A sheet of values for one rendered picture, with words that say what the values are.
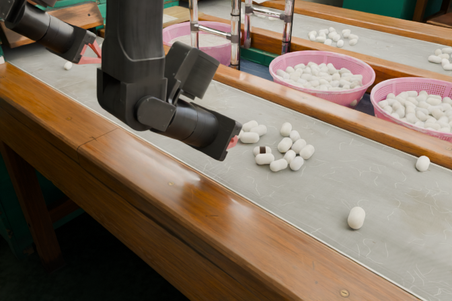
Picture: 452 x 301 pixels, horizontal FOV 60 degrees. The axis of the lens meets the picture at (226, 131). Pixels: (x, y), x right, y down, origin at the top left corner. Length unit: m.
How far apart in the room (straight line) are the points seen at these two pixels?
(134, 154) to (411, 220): 0.47
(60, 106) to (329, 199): 0.59
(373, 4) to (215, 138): 3.10
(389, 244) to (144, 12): 0.45
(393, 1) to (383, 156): 2.81
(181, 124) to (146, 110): 0.08
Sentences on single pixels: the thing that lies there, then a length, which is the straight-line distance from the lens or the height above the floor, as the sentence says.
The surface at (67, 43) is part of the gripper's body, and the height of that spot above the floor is 0.92.
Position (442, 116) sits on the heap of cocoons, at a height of 0.74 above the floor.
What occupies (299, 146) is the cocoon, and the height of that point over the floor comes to 0.76.
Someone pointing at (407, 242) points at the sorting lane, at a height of 0.74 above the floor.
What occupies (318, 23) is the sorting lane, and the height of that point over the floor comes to 0.74.
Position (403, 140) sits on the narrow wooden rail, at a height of 0.76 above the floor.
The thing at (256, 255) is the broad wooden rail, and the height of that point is 0.76.
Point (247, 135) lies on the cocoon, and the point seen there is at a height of 0.76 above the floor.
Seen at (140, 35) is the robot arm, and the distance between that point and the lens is 0.45.
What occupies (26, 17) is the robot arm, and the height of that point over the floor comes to 0.98.
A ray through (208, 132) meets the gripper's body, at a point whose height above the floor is 0.86.
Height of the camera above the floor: 1.17
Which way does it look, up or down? 32 degrees down
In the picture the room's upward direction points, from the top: straight up
